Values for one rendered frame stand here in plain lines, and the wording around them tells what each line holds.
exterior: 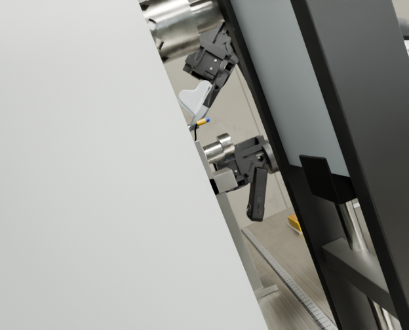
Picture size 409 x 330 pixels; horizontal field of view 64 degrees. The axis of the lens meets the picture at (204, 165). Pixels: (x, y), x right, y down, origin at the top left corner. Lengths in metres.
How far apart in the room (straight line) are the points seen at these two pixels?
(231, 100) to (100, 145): 2.94
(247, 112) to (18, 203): 2.98
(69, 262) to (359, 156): 0.22
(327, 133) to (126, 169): 0.15
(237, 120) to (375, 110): 2.98
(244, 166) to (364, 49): 0.47
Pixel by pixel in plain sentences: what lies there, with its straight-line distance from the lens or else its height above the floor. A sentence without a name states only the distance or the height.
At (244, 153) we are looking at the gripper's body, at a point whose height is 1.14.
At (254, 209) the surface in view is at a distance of 0.69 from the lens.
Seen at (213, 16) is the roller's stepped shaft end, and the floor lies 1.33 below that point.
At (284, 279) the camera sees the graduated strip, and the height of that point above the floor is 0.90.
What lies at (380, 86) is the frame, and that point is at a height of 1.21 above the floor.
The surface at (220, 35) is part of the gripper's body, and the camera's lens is 0.63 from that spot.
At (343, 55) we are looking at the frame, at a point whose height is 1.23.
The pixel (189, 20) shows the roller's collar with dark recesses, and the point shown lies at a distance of 0.35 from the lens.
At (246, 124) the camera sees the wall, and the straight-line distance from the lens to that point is 3.19.
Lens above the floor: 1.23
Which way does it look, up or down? 7 degrees down
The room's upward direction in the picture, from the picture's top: 22 degrees counter-clockwise
